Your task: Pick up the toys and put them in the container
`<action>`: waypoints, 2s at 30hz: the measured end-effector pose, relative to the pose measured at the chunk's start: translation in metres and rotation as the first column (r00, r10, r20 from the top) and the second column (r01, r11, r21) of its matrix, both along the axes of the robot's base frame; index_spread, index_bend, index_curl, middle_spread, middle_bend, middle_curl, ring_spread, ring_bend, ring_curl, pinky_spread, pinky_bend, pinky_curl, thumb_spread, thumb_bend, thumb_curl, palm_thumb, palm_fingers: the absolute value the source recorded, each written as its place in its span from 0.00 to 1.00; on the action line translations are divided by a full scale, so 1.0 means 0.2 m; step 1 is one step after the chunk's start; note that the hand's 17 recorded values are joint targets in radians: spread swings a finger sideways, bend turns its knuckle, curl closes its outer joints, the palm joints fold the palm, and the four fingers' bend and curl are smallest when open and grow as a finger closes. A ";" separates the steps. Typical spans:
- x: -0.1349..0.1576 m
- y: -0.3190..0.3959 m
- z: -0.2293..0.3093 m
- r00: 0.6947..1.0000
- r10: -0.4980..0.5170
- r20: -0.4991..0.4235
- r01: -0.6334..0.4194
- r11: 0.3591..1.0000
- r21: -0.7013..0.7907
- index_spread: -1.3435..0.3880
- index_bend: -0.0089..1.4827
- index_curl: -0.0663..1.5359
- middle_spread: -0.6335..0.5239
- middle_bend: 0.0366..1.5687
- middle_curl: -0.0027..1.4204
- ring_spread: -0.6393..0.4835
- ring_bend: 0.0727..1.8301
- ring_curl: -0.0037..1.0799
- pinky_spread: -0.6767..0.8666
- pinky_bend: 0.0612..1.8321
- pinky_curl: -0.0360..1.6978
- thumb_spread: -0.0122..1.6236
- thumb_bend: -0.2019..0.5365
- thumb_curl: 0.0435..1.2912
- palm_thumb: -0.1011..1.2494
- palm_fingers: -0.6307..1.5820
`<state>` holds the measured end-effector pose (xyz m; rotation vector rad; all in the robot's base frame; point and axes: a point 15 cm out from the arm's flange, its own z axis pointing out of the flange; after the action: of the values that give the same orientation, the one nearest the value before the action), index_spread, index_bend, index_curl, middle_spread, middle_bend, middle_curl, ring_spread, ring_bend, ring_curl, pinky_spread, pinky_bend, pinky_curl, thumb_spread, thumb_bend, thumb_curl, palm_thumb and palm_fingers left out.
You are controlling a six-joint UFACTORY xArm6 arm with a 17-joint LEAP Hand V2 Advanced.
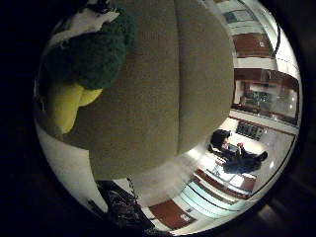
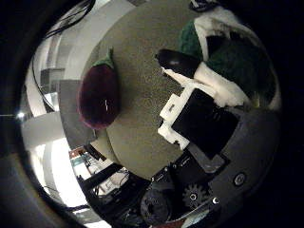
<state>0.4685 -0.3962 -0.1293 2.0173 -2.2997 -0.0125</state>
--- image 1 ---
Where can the yellow plush toy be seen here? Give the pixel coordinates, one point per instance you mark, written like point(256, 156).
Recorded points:
point(65, 105)

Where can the wood framed glass window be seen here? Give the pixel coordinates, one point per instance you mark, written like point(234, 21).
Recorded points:
point(240, 75)

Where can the seated person in black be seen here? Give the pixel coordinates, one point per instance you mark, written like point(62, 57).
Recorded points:
point(230, 152)

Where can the green plush broccoli toy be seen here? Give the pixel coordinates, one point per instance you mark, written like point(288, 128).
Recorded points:
point(89, 56)

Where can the black equipment rack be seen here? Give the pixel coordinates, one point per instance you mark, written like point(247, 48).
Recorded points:
point(121, 204)

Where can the dark wall grille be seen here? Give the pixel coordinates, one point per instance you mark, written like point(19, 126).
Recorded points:
point(250, 130)

